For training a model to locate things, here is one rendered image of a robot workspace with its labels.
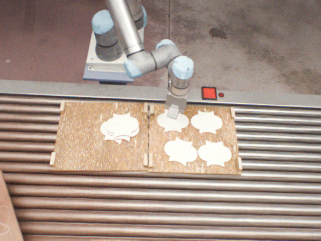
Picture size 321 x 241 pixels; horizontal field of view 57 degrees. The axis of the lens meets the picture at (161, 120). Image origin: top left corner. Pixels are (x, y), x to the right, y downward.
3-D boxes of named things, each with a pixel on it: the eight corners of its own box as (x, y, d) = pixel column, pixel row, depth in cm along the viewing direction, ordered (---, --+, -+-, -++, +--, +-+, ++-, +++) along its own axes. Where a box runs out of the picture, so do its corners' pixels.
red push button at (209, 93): (202, 89, 156) (203, 88, 155) (213, 90, 156) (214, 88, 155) (203, 99, 153) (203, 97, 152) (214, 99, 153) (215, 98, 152)
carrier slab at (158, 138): (149, 106, 148) (150, 104, 147) (231, 109, 150) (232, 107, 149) (147, 172, 130) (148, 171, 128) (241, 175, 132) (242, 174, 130)
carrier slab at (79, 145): (63, 103, 145) (62, 101, 144) (147, 105, 148) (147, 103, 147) (51, 171, 127) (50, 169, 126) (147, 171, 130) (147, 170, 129)
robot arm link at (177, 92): (187, 92, 115) (167, 86, 115) (185, 99, 119) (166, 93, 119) (191, 77, 118) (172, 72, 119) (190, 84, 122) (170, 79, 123)
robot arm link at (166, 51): (146, 43, 114) (159, 64, 109) (172, 34, 117) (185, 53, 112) (147, 57, 121) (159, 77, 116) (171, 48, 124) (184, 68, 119)
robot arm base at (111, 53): (96, 41, 165) (93, 27, 157) (124, 40, 166) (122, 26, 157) (94, 62, 158) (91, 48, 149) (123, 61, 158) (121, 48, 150)
